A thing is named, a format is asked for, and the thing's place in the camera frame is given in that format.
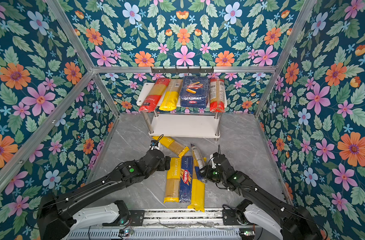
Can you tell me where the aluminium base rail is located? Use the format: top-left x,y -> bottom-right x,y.
66,208 -> 279,240

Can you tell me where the red spaghetti bag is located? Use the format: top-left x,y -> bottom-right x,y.
137,78 -> 171,113

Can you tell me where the blue Barilla pasta bag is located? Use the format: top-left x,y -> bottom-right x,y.
180,76 -> 209,108

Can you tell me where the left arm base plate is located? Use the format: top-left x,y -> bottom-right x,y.
103,210 -> 145,227

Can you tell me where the blue Barilla spaghetti box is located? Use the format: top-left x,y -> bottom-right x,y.
180,156 -> 193,203

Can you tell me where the clear spaghetti bag label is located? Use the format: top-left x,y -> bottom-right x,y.
190,144 -> 207,184

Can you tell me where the red-edged spaghetti bag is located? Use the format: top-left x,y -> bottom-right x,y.
209,79 -> 225,113

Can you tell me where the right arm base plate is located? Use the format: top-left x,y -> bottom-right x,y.
222,204 -> 254,226

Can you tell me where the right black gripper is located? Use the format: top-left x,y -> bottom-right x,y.
197,165 -> 226,184

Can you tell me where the yellow spaghetti bag top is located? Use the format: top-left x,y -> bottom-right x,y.
152,136 -> 189,158

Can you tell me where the yellow spaghetti bag long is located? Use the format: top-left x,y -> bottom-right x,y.
187,159 -> 205,212

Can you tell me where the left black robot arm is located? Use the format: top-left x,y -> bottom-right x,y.
37,143 -> 171,240

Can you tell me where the metal hook rail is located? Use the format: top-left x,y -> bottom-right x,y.
151,67 -> 214,74

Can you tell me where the white two-tier shelf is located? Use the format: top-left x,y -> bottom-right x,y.
136,82 -> 228,142

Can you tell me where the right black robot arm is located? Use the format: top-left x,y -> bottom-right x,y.
199,153 -> 323,240

